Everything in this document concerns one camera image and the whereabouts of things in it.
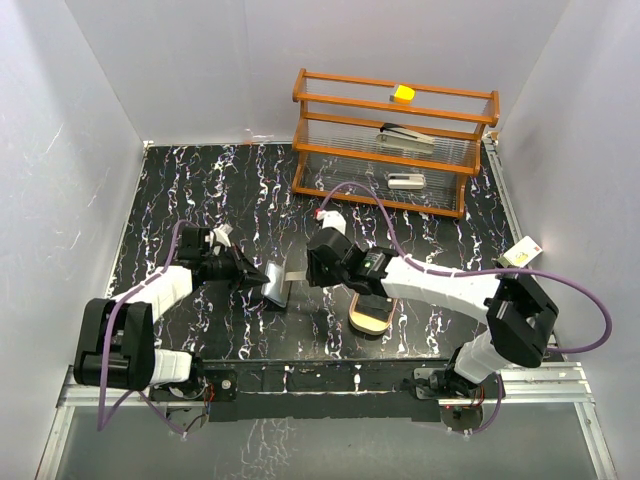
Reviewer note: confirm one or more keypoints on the orange wooden shelf rack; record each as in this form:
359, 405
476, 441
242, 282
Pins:
335, 138

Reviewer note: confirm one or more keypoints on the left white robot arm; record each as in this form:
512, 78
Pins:
116, 347

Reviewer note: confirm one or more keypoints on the grey card holder wallet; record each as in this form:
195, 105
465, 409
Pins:
277, 289

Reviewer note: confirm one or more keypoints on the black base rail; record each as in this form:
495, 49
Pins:
317, 389

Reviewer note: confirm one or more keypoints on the oval wooden tray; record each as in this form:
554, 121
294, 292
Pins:
372, 325

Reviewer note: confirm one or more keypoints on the black credit card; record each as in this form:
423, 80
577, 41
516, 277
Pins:
373, 305

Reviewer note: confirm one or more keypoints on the grey black stapler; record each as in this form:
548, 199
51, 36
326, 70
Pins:
400, 137

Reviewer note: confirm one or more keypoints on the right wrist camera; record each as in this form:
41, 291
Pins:
331, 219

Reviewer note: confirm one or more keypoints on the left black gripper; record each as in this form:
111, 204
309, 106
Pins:
244, 272

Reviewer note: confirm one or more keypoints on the small white stapler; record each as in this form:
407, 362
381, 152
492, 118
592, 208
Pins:
405, 181

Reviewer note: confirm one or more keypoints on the yellow white block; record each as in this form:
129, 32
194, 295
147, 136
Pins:
402, 95

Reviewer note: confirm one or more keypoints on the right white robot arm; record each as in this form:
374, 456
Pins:
517, 312

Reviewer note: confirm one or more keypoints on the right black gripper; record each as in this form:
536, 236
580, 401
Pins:
315, 276

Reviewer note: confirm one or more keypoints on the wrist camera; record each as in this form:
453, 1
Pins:
331, 219
219, 238

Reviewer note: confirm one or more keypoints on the white card box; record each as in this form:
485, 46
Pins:
521, 254

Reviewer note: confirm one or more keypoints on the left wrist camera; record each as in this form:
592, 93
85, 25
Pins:
219, 238

